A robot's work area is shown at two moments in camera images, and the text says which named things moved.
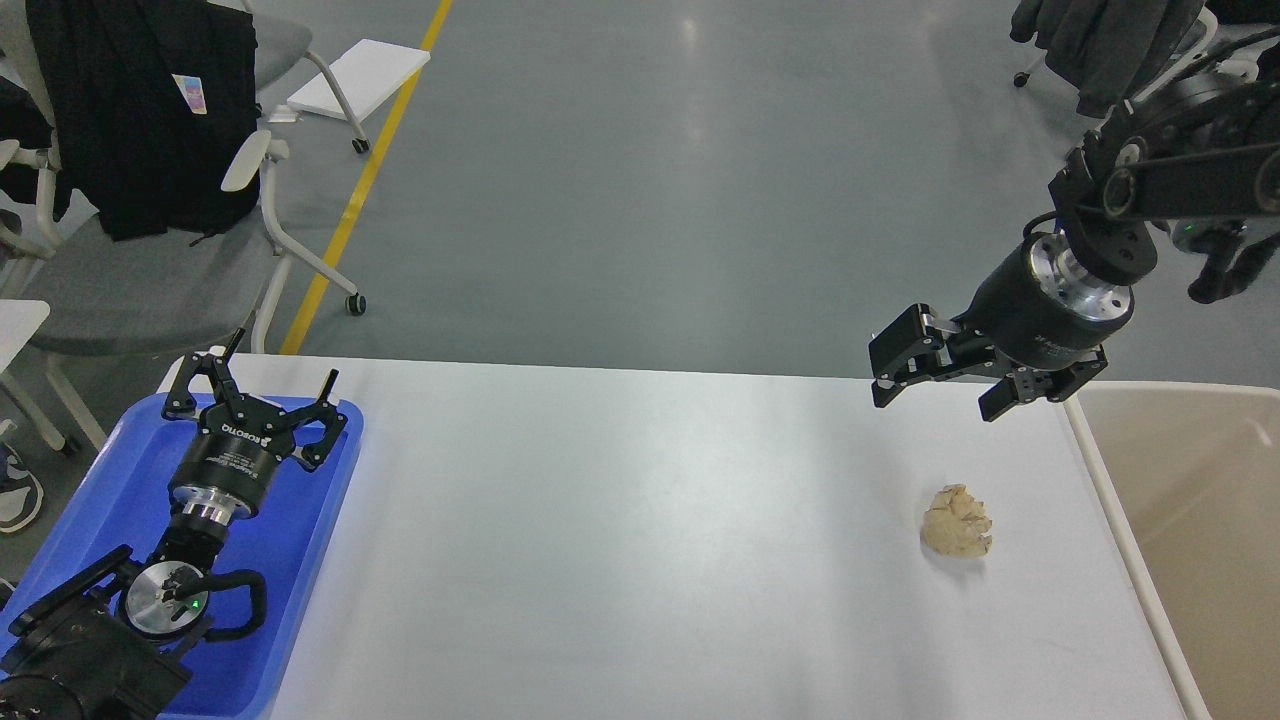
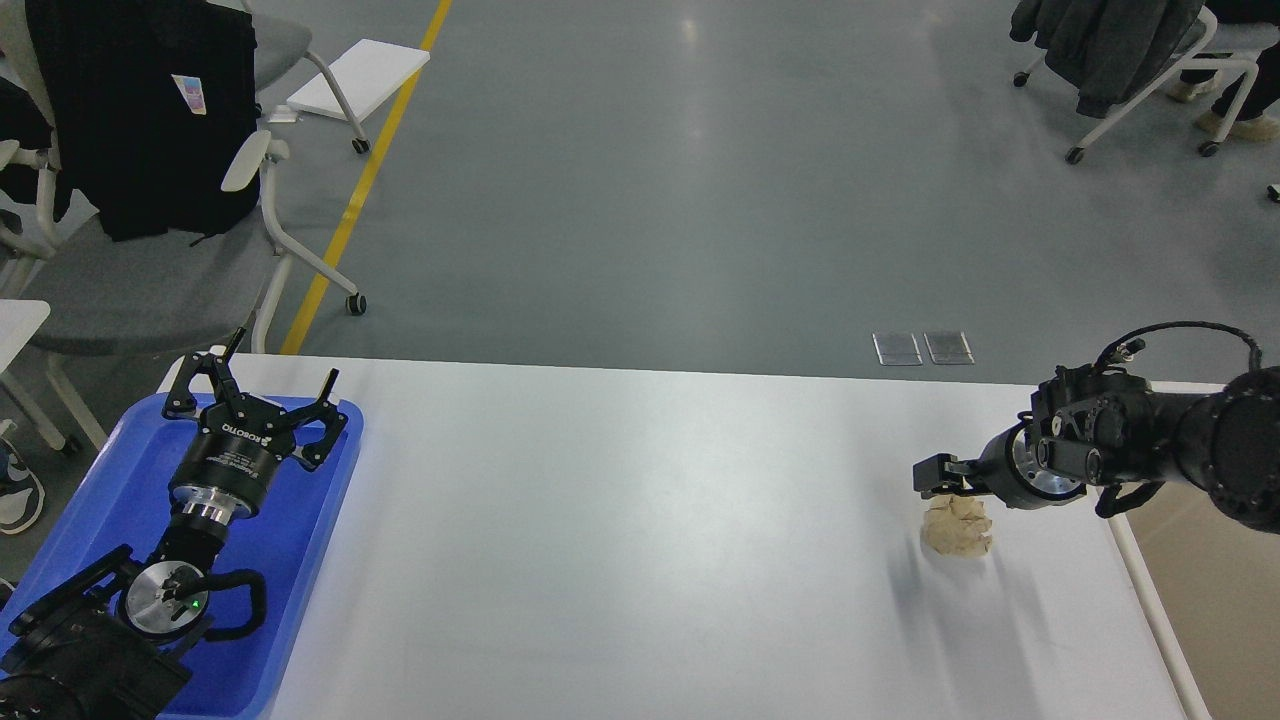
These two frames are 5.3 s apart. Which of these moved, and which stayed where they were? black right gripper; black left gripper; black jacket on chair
Moved: black right gripper
Stayed: black left gripper; black jacket on chair
